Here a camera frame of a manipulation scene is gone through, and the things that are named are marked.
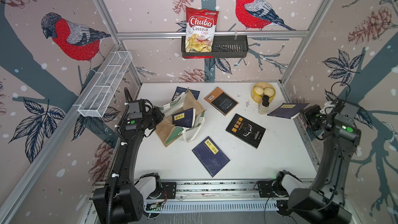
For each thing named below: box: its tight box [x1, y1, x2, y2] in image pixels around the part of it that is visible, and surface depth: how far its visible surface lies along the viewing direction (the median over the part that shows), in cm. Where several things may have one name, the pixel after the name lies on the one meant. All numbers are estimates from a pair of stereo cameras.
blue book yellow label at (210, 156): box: [191, 135, 231, 178], surface depth 86 cm
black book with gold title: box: [225, 113, 267, 149], surface depth 95 cm
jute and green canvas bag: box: [155, 87, 207, 148], surface depth 90 cm
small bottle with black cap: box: [258, 94, 270, 115], surface depth 100 cm
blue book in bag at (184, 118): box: [171, 107, 196, 129], surface depth 94 cm
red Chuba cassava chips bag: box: [182, 6, 220, 59], surface depth 86 cm
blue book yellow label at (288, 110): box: [266, 102, 311, 120], surface depth 82 cm
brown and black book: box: [204, 86, 239, 117], surface depth 110 cm
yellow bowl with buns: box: [250, 82, 277, 104], surface depth 110 cm
